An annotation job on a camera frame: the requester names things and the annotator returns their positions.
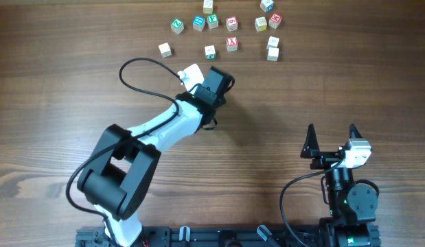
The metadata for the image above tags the red Y letter block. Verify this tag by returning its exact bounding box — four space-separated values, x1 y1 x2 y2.
226 37 238 51

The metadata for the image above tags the yellow picture block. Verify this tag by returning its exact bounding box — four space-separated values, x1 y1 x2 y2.
255 16 268 32

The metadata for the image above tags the black right camera cable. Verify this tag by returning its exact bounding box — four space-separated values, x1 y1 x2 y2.
279 154 347 247

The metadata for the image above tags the beige picture block right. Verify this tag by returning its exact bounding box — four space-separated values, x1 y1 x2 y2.
266 36 279 49

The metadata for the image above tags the blue edged top block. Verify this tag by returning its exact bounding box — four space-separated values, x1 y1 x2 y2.
260 0 275 13

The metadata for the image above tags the green Z letter block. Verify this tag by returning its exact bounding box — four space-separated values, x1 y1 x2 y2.
170 18 184 34

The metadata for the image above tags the green F letter block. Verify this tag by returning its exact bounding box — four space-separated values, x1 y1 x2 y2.
207 14 219 29

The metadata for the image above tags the black camera cable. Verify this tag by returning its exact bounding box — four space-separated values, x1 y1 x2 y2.
279 154 347 247
65 57 185 237

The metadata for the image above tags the blue letter block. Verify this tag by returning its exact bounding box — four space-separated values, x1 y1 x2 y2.
193 15 205 32

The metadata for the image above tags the green J letter block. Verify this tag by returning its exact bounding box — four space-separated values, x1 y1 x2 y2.
205 45 216 60

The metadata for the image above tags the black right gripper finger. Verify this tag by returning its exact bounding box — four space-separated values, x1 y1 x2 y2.
300 123 319 158
349 124 363 139

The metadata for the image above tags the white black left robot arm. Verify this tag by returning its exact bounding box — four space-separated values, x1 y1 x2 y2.
77 64 235 246

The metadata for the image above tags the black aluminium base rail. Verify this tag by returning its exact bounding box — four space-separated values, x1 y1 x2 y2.
74 224 381 247

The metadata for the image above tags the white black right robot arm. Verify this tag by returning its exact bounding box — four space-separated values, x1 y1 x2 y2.
301 124 382 247

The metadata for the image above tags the red 9 number block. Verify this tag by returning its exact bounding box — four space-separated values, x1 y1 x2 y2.
226 16 238 32

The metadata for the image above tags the yellow edged top block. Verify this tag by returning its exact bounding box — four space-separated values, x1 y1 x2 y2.
203 0 214 14

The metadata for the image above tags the red M letter block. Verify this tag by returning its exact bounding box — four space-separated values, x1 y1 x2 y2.
268 13 283 29

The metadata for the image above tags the plain beige picture block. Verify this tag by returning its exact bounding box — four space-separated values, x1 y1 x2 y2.
158 43 172 58

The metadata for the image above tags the black left camera cable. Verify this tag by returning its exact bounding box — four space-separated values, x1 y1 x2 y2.
65 57 185 237

